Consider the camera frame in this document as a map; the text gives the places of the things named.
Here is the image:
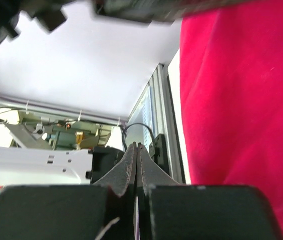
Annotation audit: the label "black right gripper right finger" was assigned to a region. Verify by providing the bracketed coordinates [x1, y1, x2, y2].
[136, 144, 283, 240]

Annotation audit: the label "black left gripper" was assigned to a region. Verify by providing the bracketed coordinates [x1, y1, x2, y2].
[0, 0, 231, 44]

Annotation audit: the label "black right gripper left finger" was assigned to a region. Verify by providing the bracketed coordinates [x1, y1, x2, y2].
[0, 143, 136, 240]

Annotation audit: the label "magenta t shirt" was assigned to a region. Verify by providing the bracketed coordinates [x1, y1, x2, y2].
[180, 0, 283, 233]

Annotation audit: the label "aluminium frame rails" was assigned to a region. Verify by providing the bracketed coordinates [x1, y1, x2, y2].
[127, 64, 186, 184]

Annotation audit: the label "white slotted cable duct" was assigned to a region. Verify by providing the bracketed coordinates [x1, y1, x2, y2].
[141, 86, 153, 148]

